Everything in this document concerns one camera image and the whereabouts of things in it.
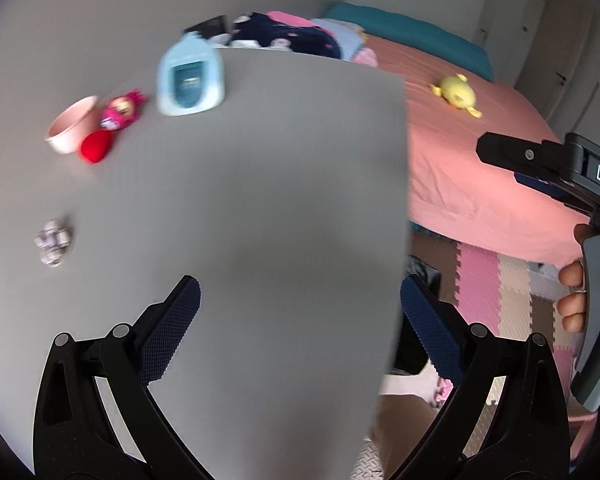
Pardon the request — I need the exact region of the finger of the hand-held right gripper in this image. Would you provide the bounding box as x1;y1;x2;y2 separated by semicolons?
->
513;173;564;199
476;132;567;179

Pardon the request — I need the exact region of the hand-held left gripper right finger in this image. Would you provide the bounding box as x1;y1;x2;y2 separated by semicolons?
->
390;272;573;480

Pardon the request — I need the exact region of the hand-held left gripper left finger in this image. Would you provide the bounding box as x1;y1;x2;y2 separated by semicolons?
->
32;274;216;480

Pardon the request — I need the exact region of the person's right hand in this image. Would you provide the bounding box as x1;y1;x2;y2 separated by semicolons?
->
557;223;594;334

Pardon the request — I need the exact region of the bed with pink sheet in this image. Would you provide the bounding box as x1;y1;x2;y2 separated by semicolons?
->
350;35;595;270

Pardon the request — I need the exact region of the foam puzzle floor mat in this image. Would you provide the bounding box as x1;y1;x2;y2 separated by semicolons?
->
380;232;600;480

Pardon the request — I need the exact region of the yellow plush toy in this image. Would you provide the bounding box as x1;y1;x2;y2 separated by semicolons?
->
430;74;483;119

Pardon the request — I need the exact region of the person's leg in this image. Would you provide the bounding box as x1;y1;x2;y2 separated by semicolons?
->
369;394;439;480

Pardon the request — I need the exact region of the white wardrobe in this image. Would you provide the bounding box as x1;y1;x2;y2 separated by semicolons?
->
472;0;600;128

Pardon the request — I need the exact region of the teal pillow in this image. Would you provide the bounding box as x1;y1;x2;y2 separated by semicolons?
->
322;2;495;82

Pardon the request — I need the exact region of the red plush heart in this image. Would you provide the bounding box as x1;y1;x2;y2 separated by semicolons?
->
80;130;115;165

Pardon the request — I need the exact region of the light blue cloth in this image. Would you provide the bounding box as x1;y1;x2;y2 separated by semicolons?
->
310;18;369;62

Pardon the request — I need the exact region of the pink bowl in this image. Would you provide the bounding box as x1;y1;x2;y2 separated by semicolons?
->
44;96;100;155

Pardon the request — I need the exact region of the small pink doll toy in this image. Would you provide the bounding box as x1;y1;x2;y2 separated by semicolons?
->
100;89;146;132

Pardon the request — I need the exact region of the navy patterned cloth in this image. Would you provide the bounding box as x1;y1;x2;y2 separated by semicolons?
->
230;12;342;60

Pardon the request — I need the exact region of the light blue plastic bottle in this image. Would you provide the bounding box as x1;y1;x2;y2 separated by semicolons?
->
157;31;227;117

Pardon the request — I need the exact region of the pink cloth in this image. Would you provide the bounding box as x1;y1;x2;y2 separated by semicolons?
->
266;10;314;28

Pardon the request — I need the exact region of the small black box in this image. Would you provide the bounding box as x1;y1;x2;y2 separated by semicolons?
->
184;15;229;40

